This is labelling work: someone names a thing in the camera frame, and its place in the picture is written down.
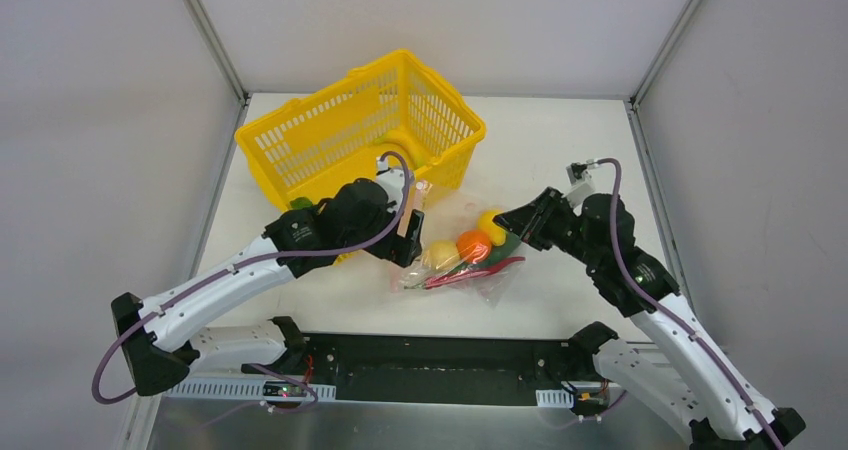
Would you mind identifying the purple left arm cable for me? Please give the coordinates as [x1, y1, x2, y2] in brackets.
[91, 150, 415, 415]

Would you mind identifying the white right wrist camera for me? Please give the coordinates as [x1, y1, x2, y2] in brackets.
[566, 160, 596, 209]

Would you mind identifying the yellow lemon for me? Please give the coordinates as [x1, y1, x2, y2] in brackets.
[477, 208, 507, 247]

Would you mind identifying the yellow banana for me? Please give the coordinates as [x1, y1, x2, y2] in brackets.
[374, 128, 430, 168]

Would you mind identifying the pale yellow round fruit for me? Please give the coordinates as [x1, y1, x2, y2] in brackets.
[422, 240, 462, 273]

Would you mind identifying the dark green cucumber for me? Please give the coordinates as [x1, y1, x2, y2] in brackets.
[481, 244, 517, 268]

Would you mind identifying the yellow plastic basket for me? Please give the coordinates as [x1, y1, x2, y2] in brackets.
[234, 49, 486, 211]

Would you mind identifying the green leaf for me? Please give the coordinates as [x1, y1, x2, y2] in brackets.
[289, 197, 315, 210]

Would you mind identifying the white slotted cable duct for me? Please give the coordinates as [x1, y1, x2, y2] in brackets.
[164, 377, 336, 403]

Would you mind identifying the red chili pepper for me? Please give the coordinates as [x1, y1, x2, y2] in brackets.
[423, 256, 526, 290]

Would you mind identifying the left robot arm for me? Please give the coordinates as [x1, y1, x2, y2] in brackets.
[104, 168, 424, 396]

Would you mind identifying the orange tangerine with leaf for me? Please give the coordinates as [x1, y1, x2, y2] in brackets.
[456, 229, 492, 264]

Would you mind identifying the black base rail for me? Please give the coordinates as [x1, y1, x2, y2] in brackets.
[267, 333, 611, 406]

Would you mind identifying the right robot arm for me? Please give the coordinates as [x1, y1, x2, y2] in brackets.
[493, 188, 806, 449]

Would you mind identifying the clear zip top bag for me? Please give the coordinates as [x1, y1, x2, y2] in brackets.
[389, 180, 526, 307]

